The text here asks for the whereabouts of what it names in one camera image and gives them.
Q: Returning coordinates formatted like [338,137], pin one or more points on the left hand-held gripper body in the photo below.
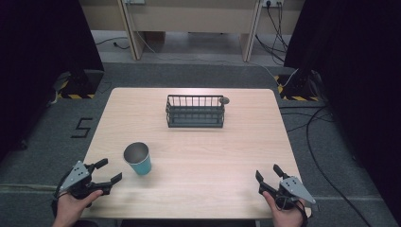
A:
[77,176]

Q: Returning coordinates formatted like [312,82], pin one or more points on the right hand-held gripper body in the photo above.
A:
[293,190]

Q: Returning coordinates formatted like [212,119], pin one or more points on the teal cup with metal inside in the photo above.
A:
[138,159]

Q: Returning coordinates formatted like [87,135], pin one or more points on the person's right hand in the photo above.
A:
[283,217]

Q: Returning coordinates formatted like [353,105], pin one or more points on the person's left hand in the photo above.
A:
[71,209]

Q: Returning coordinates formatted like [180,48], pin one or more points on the striped black stand base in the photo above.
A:
[80,85]
[298,91]

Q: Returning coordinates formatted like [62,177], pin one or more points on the round grey knob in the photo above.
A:
[224,100]

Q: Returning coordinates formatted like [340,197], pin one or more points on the black curtain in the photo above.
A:
[359,78]
[38,63]

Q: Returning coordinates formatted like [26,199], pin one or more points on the white power strip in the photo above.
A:
[134,1]
[273,2]

